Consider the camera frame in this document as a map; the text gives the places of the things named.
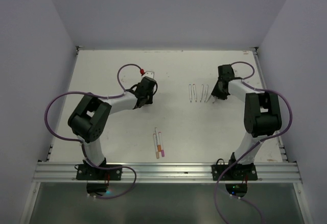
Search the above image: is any light blue pen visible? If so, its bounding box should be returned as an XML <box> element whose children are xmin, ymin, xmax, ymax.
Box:
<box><xmin>189</xmin><ymin>84</ymin><xmax>193</xmax><ymax>103</ymax></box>

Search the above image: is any grey pen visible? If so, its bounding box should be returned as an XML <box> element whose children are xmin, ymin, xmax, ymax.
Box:
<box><xmin>200</xmin><ymin>84</ymin><xmax>204</xmax><ymax>102</ymax></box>

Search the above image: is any magenta cap pen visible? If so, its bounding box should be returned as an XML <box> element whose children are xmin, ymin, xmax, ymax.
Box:
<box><xmin>158</xmin><ymin>132</ymin><xmax>165</xmax><ymax>157</ymax></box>

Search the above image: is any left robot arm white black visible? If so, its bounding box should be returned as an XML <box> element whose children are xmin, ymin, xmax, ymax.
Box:
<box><xmin>67</xmin><ymin>77</ymin><xmax>157</xmax><ymax>168</ymax></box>

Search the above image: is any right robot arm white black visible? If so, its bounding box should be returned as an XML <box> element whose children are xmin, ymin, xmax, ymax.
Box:
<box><xmin>211</xmin><ymin>64</ymin><xmax>282</xmax><ymax>166</ymax></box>

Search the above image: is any peach cap pen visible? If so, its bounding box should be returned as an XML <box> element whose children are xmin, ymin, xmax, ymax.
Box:
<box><xmin>153</xmin><ymin>133</ymin><xmax>160</xmax><ymax>159</ymax></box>

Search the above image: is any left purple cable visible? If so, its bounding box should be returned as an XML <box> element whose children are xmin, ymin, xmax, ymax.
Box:
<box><xmin>44</xmin><ymin>63</ymin><xmax>137</xmax><ymax>200</ymax></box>

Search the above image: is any purple cable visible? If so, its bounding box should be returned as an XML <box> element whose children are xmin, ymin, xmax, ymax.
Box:
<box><xmin>44</xmin><ymin>63</ymin><xmax>137</xmax><ymax>200</ymax></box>
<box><xmin>213</xmin><ymin>61</ymin><xmax>293</xmax><ymax>224</ymax></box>

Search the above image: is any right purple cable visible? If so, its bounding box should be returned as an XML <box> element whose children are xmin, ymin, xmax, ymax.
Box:
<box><xmin>213</xmin><ymin>61</ymin><xmax>293</xmax><ymax>224</ymax></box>

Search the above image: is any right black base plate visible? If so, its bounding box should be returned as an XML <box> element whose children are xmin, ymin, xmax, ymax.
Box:
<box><xmin>211</xmin><ymin>160</ymin><xmax>258</xmax><ymax>181</ymax></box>

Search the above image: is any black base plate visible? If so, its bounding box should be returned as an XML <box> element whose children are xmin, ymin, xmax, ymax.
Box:
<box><xmin>74</xmin><ymin>162</ymin><xmax>122</xmax><ymax>181</ymax></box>
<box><xmin>211</xmin><ymin>160</ymin><xmax>258</xmax><ymax>181</ymax></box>

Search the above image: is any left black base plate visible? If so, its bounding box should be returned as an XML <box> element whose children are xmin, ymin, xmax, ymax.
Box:
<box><xmin>74</xmin><ymin>162</ymin><xmax>122</xmax><ymax>181</ymax></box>

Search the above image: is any aluminium mounting rail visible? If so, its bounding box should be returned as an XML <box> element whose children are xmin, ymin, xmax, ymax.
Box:
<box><xmin>32</xmin><ymin>162</ymin><xmax>301</xmax><ymax>184</ymax></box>

